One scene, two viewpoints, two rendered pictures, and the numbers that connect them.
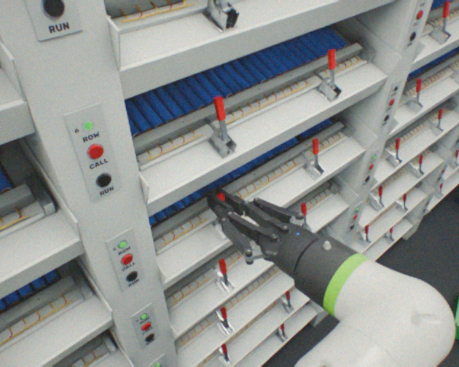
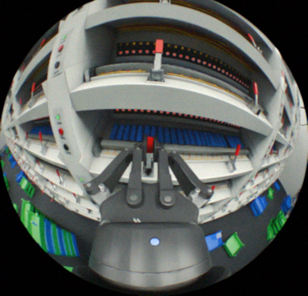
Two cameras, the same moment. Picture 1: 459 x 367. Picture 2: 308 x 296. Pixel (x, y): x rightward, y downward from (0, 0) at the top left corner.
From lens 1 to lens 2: 54 cm
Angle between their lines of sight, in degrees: 31
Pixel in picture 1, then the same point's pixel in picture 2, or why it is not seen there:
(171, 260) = (103, 163)
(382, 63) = (271, 121)
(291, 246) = (105, 248)
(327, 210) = (221, 194)
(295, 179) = (218, 166)
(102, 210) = (53, 86)
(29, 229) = not seen: hidden behind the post
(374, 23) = (267, 101)
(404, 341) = not seen: outside the picture
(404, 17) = (278, 99)
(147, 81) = (100, 18)
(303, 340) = not seen: hidden behind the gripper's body
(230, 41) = (163, 5)
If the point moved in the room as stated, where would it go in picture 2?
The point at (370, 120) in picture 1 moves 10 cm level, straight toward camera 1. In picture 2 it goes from (260, 152) to (259, 160)
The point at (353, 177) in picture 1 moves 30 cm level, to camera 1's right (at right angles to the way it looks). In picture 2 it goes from (240, 182) to (270, 198)
